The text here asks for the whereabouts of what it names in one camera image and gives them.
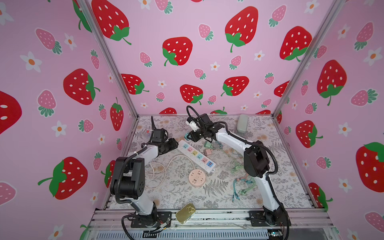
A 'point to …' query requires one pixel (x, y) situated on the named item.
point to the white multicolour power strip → (196, 156)
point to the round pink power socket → (197, 177)
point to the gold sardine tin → (184, 214)
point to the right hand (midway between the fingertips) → (188, 135)
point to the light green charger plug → (208, 144)
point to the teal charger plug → (185, 136)
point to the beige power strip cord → (157, 163)
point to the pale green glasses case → (242, 123)
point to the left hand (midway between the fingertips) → (175, 143)
